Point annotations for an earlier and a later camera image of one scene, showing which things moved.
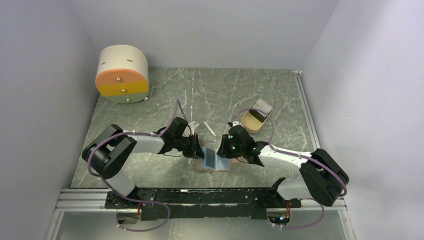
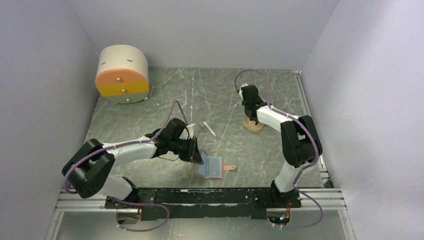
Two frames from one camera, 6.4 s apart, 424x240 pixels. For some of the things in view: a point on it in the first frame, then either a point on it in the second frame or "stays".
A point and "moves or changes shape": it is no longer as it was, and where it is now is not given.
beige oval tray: x=251 y=124 stays
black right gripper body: x=235 y=150 → x=246 y=106
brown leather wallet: x=212 y=162 moves or changes shape
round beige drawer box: x=122 y=75 stays
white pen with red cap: x=209 y=128 stays
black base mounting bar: x=228 y=203 stays
